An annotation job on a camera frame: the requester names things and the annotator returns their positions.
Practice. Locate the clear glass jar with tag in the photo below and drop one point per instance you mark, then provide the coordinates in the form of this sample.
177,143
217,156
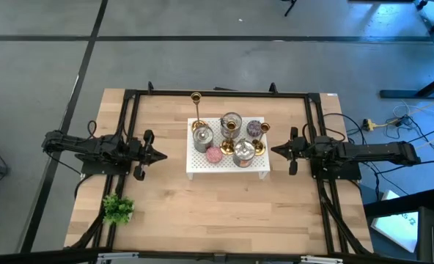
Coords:
231,122

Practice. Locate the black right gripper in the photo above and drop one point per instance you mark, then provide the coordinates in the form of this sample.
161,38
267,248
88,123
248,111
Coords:
297,150

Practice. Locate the green artificial plant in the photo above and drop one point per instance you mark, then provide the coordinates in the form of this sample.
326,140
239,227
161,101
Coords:
118,209

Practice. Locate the black front crossbar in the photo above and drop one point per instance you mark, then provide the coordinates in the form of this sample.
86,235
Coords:
37,257

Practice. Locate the yellow power plug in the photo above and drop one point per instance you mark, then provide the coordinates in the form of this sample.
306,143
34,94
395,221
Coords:
369,125

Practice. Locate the silver ribbed candle jar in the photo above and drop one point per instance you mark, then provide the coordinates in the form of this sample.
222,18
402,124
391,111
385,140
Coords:
203,139

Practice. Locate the black desk leg frame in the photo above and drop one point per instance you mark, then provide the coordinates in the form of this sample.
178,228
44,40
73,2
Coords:
396,94

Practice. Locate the black table frame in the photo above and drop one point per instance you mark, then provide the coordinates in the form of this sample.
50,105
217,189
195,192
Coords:
220,94

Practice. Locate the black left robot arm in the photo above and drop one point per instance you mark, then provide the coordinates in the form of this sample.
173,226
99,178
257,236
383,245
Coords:
88,146

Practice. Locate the purple patterned candle tin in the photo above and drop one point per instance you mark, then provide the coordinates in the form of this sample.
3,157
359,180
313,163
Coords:
253,128

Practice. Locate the black tripod leg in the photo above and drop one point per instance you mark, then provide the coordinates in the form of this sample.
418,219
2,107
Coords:
289,7

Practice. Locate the white perforated metal shelf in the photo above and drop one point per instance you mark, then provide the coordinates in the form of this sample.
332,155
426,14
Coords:
228,165

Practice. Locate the medium gold candlestick holder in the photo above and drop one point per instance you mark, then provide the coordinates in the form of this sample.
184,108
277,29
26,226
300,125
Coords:
260,144

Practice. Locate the tall gold candlestick holder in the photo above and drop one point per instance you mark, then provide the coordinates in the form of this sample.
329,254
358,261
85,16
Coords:
196,97

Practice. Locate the white lit panel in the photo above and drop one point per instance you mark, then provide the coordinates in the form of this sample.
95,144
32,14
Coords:
394,227

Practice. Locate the black stand beam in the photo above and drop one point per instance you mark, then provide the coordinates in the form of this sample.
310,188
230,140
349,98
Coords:
400,203

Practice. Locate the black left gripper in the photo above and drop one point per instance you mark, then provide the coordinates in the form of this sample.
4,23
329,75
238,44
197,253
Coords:
143,154

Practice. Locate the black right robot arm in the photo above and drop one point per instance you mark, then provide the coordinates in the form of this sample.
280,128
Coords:
371,152

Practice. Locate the pink round candle tin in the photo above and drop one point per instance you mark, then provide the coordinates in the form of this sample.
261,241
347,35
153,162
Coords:
214,154

